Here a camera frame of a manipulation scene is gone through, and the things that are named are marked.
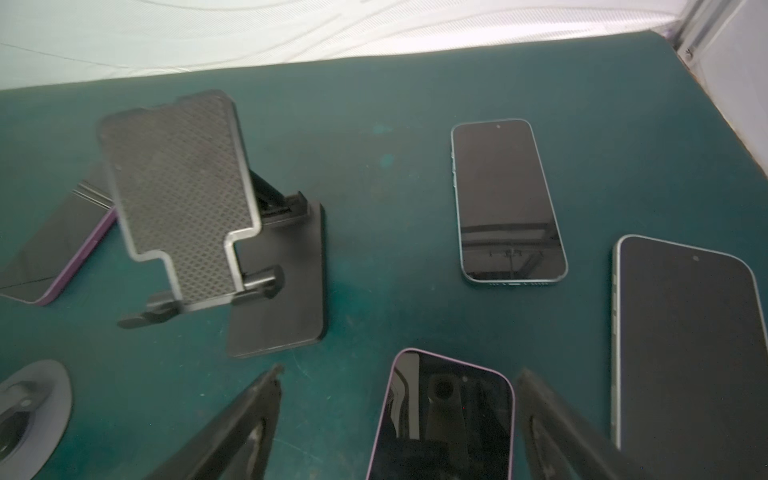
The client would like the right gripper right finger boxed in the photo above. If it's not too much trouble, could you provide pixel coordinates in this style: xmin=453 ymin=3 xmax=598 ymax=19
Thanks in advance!
xmin=515 ymin=369 xmax=652 ymax=479

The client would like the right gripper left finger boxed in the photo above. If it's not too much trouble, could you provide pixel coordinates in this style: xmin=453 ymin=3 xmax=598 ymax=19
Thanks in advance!
xmin=147 ymin=364 xmax=284 ymax=479

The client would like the purple phone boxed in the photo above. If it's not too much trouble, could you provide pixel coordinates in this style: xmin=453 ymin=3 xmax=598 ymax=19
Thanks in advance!
xmin=1 ymin=164 xmax=117 ymax=306
xmin=367 ymin=348 xmax=516 ymax=479

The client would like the white phone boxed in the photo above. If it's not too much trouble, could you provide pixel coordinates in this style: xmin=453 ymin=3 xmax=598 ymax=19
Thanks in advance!
xmin=611 ymin=235 xmax=767 ymax=479

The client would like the teal phone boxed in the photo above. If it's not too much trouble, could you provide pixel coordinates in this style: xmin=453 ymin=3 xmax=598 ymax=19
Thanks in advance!
xmin=451 ymin=119 xmax=569 ymax=286

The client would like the purple round stand front right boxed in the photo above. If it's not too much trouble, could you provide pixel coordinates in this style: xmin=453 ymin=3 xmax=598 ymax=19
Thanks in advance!
xmin=1 ymin=360 xmax=73 ymax=479

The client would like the black stand back right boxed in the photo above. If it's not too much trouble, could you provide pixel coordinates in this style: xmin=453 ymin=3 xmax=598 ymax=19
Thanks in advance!
xmin=98 ymin=90 xmax=328 ymax=358

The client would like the green table mat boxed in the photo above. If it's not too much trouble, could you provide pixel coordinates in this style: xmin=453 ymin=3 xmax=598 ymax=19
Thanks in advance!
xmin=1 ymin=33 xmax=767 ymax=479

